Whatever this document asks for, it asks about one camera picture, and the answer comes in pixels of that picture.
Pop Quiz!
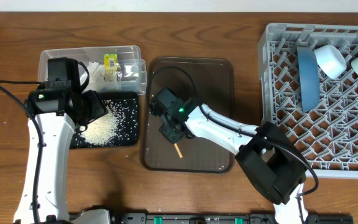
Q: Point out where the white napkin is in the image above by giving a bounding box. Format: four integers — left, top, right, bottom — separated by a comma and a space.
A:
86, 62, 106, 91

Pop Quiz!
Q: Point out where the pile of white rice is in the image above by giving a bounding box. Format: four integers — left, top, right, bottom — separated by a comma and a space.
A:
78, 101, 138, 147

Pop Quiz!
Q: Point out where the yellow snack wrapper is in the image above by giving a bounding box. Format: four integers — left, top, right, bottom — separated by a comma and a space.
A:
104, 54, 117, 82

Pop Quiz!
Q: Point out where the dark blue plate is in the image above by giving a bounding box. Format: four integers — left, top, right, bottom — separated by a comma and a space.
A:
297, 47, 320, 113

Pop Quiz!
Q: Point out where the light blue bowl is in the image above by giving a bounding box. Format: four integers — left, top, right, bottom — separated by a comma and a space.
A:
314, 45, 347, 79

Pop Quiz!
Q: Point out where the wooden chopstick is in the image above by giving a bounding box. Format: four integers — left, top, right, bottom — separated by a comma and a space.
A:
174, 143, 183, 159

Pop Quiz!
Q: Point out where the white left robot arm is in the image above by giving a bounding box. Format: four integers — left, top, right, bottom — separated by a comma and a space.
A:
13, 57, 108, 223

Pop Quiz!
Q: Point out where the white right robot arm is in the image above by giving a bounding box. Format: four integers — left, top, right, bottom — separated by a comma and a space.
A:
150, 88, 309, 223

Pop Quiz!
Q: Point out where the black waste tray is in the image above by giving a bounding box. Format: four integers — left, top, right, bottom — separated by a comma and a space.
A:
69, 91, 140, 149

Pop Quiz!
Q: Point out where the clear plastic waste bin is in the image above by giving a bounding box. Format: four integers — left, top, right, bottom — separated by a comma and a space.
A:
38, 45, 147, 95

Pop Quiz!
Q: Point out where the grey dishwasher rack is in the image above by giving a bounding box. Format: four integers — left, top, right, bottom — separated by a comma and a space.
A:
258, 23, 358, 179

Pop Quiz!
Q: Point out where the brown serving tray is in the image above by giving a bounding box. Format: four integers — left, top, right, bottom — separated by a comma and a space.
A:
140, 57, 234, 174

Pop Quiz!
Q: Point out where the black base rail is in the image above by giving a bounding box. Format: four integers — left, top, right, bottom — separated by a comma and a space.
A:
70, 205, 354, 224

